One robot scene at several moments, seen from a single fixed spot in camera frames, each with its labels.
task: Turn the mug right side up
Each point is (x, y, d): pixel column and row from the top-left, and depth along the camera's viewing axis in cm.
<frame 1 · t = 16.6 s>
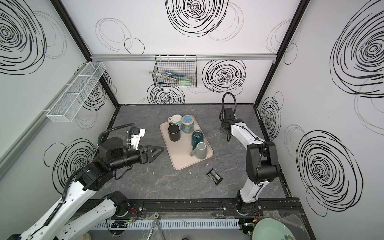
left hand: (160, 150, 64), fingers open
right hand: (226, 129, 94), fingers closed
beige plastic tray: (180, 150, 96), on the table
cream white mug: (175, 118, 103), point 8 cm above the table
blue butterfly mug: (187, 124, 98), point 10 cm above the table
black mug: (174, 131, 95), point 9 cm above the table
dark green mug: (197, 136, 91), point 11 cm above the table
grey mug: (200, 151, 88), point 7 cm above the table
black snack packet: (216, 178, 84), point 2 cm above the table

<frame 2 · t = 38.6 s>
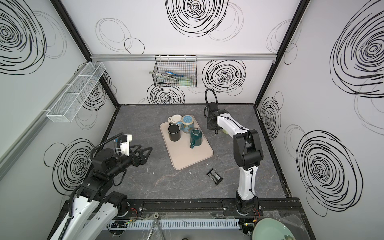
left hand: (146, 147, 70), fingers open
right hand: (212, 125, 97), fingers closed
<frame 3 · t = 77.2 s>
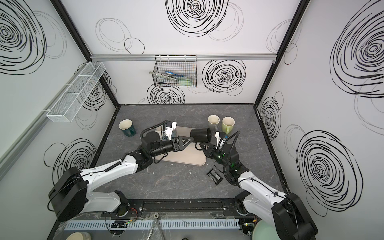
left hand: (191, 141, 70), fingers open
right hand: (198, 146, 77), fingers closed
black mug: (200, 135, 82), point 19 cm above the table
dark green mug: (127, 127, 96), point 11 cm above the table
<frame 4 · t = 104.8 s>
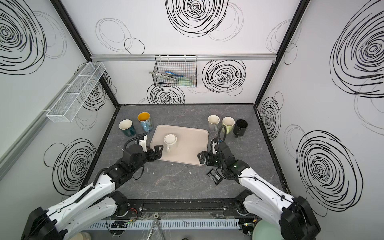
left hand: (158, 146, 80), fingers open
right hand: (201, 157, 80), fingers open
black mug: (240, 128, 98), point 9 cm above the table
